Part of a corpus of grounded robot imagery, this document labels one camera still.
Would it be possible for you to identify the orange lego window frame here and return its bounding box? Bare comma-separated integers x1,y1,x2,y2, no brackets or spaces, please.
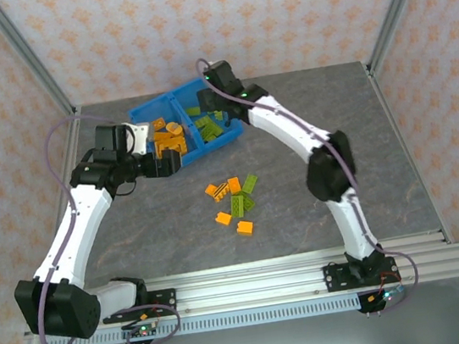
152,137,191,161

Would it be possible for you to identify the green lego plate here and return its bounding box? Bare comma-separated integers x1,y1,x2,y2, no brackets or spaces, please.
200,122,224,142
241,192,257,212

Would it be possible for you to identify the orange round lego disc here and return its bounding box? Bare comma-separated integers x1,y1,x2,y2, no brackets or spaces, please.
164,120,185,138

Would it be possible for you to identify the orange black-striped lego piece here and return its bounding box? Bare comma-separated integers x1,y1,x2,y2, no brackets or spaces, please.
213,181,234,204

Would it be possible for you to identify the tall green lego brick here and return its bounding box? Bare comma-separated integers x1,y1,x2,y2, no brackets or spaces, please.
228,193,247,218

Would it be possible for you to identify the small green circuit board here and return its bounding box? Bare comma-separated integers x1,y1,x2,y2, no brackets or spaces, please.
127,324,158,339
378,286,406,302

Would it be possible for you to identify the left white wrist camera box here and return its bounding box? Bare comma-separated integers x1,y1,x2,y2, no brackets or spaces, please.
123,121,154,157

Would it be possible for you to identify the aluminium side rail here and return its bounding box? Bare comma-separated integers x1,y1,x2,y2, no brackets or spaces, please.
363,53,455,252
30,107,103,266

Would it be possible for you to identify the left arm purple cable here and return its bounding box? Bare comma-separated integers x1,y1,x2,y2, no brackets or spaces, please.
11,104,185,344

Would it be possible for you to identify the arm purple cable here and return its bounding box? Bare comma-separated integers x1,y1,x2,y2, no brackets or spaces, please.
194,32,424,336
11,104,185,344

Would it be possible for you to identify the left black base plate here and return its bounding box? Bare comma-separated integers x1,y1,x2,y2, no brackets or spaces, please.
135,287,180,322

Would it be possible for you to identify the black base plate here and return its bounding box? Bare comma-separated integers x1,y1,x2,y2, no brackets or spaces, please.
321,254,401,295
135,287,180,322

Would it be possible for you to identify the aluminium frame post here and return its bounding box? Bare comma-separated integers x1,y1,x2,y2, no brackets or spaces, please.
356,0,451,76
0,0,80,130

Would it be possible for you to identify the aluminium mounting rail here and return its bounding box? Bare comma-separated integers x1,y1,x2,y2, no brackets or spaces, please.
18,232,459,341

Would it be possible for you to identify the slotted grey cable duct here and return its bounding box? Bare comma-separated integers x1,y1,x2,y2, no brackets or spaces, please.
42,295,364,344

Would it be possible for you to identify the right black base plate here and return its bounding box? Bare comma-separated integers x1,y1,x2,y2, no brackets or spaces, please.
321,254,401,295

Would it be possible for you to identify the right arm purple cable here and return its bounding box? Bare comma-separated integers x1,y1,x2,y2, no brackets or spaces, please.
194,32,424,336

